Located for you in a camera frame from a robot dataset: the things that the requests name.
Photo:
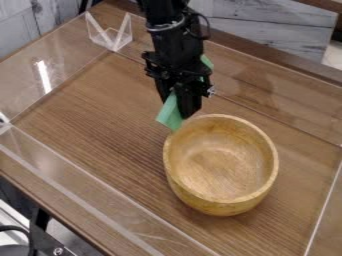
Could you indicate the clear acrylic corner bracket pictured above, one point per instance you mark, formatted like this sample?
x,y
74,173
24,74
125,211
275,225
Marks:
x,y
109,38

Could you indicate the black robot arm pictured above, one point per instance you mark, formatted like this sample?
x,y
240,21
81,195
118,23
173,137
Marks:
x,y
168,14

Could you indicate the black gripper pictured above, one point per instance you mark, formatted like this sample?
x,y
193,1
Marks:
x,y
176,50

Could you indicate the clear acrylic tray wall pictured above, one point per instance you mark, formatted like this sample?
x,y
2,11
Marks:
x,y
80,148

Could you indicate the black table leg bracket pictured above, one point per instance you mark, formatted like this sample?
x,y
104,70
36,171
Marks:
x,y
42,244

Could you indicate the brown wooden bowl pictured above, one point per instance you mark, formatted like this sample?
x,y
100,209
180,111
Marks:
x,y
221,164

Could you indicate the green rectangular block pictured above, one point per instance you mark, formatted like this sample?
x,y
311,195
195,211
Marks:
x,y
169,115

